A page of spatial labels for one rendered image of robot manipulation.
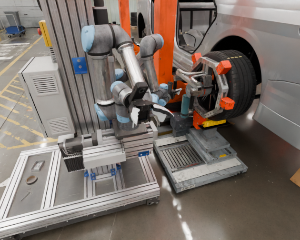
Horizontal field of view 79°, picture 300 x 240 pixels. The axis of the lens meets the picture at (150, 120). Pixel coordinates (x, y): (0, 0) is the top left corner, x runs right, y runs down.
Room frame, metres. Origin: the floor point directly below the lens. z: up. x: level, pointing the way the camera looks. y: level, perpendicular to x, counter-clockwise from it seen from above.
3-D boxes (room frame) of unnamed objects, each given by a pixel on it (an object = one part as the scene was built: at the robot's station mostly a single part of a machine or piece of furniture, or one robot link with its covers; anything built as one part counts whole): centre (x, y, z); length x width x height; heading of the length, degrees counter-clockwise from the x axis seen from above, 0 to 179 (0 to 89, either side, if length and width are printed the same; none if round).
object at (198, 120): (1.63, -0.56, 0.48); 0.16 x 0.12 x 0.17; 108
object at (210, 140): (1.67, -0.69, 0.32); 0.40 x 0.30 x 0.28; 18
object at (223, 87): (1.62, -0.53, 0.85); 0.54 x 0.07 x 0.54; 18
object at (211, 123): (1.53, -0.66, 0.51); 0.29 x 0.06 x 0.06; 108
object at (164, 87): (1.42, -0.11, 0.91); 0.11 x 0.08 x 0.11; 148
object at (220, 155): (1.63, -0.70, 0.13); 0.50 x 0.36 x 0.10; 18
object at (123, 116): (0.78, 0.12, 1.12); 0.11 x 0.08 x 0.11; 121
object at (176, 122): (1.87, -0.47, 0.26); 0.42 x 0.18 x 0.35; 108
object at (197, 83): (1.48, -0.44, 1.03); 0.19 x 0.18 x 0.11; 108
